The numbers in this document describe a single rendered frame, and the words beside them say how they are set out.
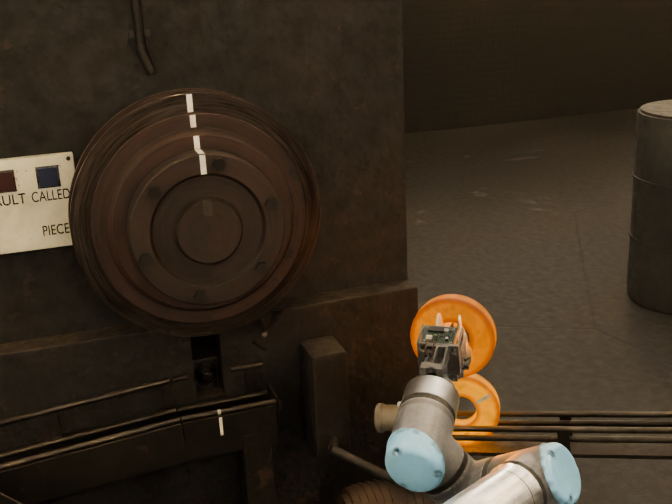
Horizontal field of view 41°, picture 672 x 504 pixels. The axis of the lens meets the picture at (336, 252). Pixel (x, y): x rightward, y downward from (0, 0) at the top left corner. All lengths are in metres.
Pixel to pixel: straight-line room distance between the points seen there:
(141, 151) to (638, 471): 1.98
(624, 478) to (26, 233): 1.97
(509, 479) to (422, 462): 0.14
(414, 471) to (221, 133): 0.69
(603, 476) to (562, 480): 1.66
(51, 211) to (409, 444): 0.85
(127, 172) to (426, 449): 0.71
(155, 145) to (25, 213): 0.32
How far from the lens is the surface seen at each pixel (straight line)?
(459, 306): 1.61
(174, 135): 1.62
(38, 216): 1.80
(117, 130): 1.64
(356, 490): 1.89
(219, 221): 1.60
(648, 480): 3.00
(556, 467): 1.32
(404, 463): 1.36
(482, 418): 1.81
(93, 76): 1.78
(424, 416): 1.38
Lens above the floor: 1.56
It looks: 18 degrees down
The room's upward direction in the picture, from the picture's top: 3 degrees counter-clockwise
